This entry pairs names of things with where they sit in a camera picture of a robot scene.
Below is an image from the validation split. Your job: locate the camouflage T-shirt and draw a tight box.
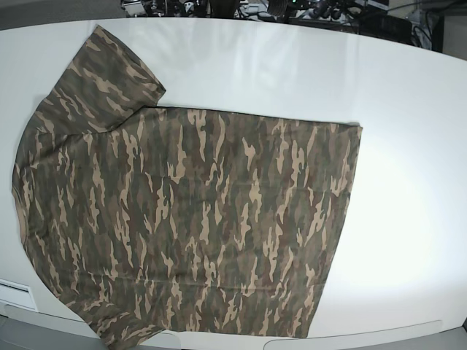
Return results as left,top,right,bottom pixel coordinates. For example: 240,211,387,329
12,27,362,349

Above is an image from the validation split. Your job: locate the black equipment box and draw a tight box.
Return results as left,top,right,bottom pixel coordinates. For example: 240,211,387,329
358,14,418,46

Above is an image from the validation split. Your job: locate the white label plate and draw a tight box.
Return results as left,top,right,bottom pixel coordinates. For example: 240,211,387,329
0,279,38,312

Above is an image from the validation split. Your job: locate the power strip with cables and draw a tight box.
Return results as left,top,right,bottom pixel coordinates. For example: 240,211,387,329
233,0,368,23

